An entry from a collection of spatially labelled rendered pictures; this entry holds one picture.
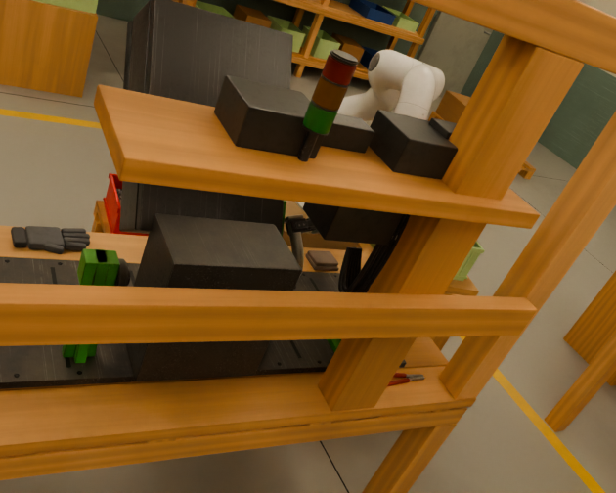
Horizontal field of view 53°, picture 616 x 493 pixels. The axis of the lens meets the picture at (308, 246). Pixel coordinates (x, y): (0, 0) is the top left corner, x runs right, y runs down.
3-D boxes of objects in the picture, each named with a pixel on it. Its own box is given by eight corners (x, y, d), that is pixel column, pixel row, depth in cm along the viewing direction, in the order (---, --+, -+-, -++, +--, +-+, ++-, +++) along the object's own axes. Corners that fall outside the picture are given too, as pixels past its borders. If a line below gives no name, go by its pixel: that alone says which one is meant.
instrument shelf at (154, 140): (92, 105, 106) (97, 83, 104) (466, 171, 153) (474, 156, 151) (118, 181, 88) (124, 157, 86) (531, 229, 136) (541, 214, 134)
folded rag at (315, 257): (328, 257, 216) (331, 250, 215) (338, 271, 210) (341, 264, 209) (304, 255, 211) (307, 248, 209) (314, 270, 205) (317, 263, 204)
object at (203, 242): (120, 326, 151) (154, 211, 134) (234, 325, 167) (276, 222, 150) (135, 382, 138) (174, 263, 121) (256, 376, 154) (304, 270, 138)
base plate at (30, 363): (-17, 262, 154) (-16, 255, 153) (342, 277, 212) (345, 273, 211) (-12, 389, 125) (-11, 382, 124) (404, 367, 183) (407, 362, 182)
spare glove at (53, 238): (14, 254, 157) (15, 246, 156) (9, 230, 165) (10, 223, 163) (94, 256, 169) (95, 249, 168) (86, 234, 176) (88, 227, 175)
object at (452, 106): (426, 120, 773) (443, 88, 751) (473, 132, 814) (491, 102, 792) (480, 169, 687) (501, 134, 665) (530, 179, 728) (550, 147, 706)
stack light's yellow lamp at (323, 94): (306, 96, 105) (316, 71, 103) (330, 102, 107) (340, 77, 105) (318, 109, 101) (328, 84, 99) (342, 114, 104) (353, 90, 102)
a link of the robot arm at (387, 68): (359, 148, 224) (318, 133, 220) (366, 118, 227) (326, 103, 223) (424, 91, 177) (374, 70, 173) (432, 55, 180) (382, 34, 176)
